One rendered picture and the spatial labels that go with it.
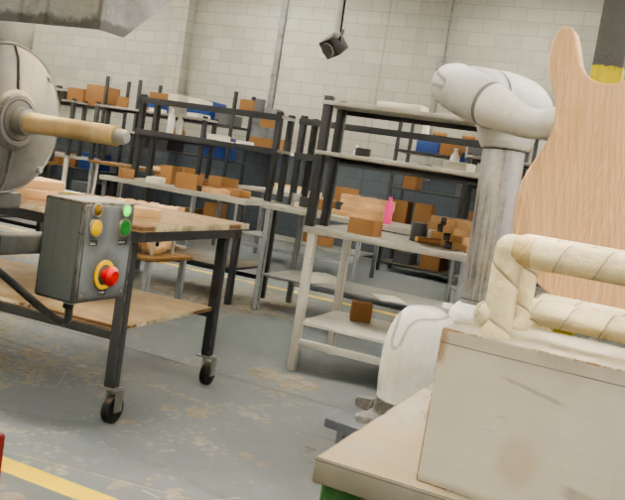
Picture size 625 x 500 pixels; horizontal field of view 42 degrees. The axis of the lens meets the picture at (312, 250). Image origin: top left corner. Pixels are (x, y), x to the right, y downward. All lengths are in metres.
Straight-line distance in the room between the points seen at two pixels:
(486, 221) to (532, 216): 0.74
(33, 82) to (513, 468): 1.01
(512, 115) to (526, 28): 10.78
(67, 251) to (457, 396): 0.94
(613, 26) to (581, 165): 6.91
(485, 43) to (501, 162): 10.66
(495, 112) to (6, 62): 0.97
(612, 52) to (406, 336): 6.44
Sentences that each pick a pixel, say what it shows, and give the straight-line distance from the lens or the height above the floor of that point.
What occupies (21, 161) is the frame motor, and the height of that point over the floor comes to 1.18.
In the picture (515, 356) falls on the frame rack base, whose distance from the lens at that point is 0.86.
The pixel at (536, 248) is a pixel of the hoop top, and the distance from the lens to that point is 0.86.
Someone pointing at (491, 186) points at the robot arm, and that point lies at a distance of 1.96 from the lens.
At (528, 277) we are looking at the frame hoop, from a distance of 0.95.
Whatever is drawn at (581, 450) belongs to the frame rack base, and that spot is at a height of 1.01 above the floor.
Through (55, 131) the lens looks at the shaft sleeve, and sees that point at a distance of 1.37.
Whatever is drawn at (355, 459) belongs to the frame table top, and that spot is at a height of 0.93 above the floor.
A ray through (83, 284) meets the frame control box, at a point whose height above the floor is 0.96.
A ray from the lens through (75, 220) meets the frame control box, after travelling 1.61.
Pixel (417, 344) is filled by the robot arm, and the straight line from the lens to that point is 1.81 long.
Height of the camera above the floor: 1.25
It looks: 6 degrees down
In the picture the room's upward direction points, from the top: 9 degrees clockwise
